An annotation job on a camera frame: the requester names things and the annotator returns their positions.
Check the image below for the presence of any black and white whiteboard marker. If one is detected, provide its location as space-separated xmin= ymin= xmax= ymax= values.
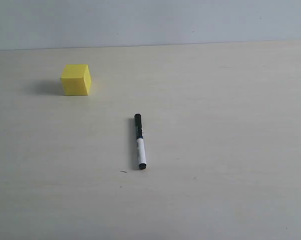
xmin=134 ymin=113 xmax=147 ymax=170

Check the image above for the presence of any yellow foam cube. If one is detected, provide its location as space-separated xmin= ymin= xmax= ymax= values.
xmin=60 ymin=64 xmax=92 ymax=96

